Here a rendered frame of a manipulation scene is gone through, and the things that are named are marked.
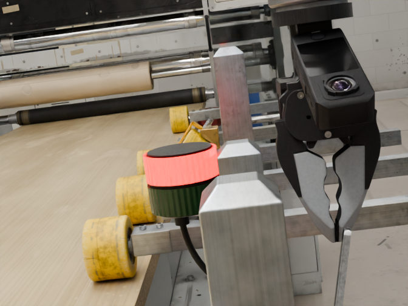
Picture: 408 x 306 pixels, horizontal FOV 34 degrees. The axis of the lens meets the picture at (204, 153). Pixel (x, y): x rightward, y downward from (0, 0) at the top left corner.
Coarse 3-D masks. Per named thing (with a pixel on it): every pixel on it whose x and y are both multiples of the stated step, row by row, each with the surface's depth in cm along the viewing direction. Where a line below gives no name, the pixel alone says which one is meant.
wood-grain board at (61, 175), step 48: (0, 144) 239; (48, 144) 222; (96, 144) 208; (144, 144) 195; (0, 192) 153; (48, 192) 146; (96, 192) 139; (0, 240) 112; (48, 240) 108; (0, 288) 89; (48, 288) 86; (96, 288) 84; (144, 288) 85
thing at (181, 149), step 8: (176, 144) 56; (184, 144) 56; (192, 144) 55; (200, 144) 55; (208, 144) 54; (152, 152) 54; (160, 152) 54; (168, 152) 53; (176, 152) 53; (184, 152) 52; (192, 152) 52; (216, 176) 54; (192, 184) 52; (200, 184) 52; (184, 216) 53; (176, 224) 55; (184, 224) 55; (184, 232) 55; (184, 240) 56; (192, 248) 56; (192, 256) 56; (200, 264) 56
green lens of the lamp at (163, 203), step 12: (156, 192) 53; (168, 192) 52; (180, 192) 52; (192, 192) 52; (156, 204) 53; (168, 204) 52; (180, 204) 52; (192, 204) 52; (168, 216) 53; (180, 216) 52
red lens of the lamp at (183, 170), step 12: (144, 156) 54; (180, 156) 52; (192, 156) 52; (204, 156) 52; (216, 156) 54; (144, 168) 54; (156, 168) 52; (168, 168) 52; (180, 168) 52; (192, 168) 52; (204, 168) 52; (216, 168) 53; (156, 180) 52; (168, 180) 52; (180, 180) 52; (192, 180) 52
